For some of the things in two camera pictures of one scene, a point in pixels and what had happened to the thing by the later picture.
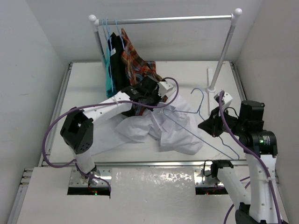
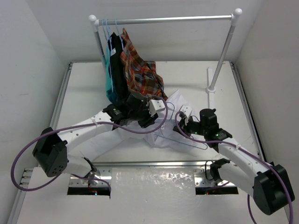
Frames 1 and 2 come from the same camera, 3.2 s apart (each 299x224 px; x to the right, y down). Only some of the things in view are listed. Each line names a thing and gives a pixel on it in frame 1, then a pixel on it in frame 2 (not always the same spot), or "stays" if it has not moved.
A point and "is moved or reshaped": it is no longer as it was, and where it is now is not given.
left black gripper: x=149 y=92 → x=145 y=115
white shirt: x=174 y=126 is moved or reshaped
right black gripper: x=211 y=124 → x=183 y=123
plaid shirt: x=135 y=65 stays
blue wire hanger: x=199 y=112 → x=188 y=145
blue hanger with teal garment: x=104 y=33 stays
